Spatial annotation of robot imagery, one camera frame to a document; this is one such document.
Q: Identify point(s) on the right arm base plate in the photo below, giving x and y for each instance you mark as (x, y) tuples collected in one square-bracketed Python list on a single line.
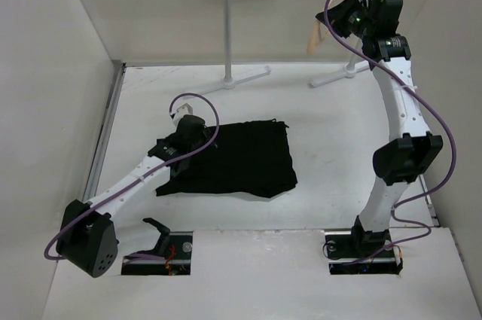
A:
[(350, 254)]

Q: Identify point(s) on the black trousers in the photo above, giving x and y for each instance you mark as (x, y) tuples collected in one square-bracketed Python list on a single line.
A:
[(251, 157)]

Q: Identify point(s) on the white metal clothes rack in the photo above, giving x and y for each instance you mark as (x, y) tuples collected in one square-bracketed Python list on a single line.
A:
[(257, 33)]

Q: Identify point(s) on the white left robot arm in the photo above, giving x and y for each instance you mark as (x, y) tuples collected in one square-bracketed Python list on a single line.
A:
[(87, 237)]

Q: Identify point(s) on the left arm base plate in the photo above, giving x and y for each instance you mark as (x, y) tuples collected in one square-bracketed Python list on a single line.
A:
[(171, 256)]

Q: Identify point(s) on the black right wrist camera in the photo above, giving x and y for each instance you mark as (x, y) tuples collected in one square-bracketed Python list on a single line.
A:
[(385, 16)]

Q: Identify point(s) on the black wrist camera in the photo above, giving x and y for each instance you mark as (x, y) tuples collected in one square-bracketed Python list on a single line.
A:
[(190, 130), (385, 16)]

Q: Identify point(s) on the aluminium table edge rail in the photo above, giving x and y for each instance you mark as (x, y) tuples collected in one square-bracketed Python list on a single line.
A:
[(105, 131)]

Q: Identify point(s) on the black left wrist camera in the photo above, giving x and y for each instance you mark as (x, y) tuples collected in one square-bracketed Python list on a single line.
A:
[(190, 130)]

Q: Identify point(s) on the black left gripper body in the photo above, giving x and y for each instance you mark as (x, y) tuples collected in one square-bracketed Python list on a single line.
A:
[(204, 140)]

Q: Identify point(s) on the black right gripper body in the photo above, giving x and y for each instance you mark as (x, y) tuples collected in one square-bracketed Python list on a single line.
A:
[(352, 18)]

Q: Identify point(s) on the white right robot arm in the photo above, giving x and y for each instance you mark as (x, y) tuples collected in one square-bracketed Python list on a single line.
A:
[(411, 147)]

